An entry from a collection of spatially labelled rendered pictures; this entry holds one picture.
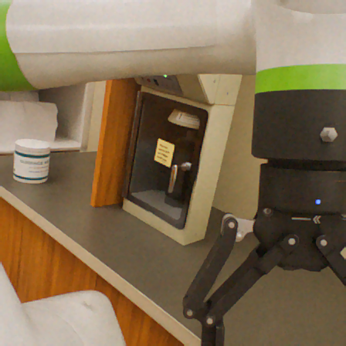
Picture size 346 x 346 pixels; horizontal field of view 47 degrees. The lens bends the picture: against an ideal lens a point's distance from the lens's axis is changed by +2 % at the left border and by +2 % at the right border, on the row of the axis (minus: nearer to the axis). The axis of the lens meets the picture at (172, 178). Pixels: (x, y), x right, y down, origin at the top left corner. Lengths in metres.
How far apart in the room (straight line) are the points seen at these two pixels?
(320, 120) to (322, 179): 0.05
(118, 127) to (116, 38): 0.99
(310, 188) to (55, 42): 0.31
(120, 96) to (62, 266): 0.61
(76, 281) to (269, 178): 1.06
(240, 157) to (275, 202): 1.32
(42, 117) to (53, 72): 1.86
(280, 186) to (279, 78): 0.08
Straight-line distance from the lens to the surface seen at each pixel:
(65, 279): 1.39
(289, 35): 0.32
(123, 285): 1.10
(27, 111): 2.32
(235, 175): 1.67
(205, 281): 0.36
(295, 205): 0.33
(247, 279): 0.36
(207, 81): 1.14
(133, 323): 1.16
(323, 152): 0.32
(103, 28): 0.47
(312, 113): 0.31
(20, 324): 0.29
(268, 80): 0.33
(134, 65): 0.47
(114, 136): 1.44
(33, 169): 1.64
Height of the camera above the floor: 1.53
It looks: 17 degrees down
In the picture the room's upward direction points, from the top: 11 degrees clockwise
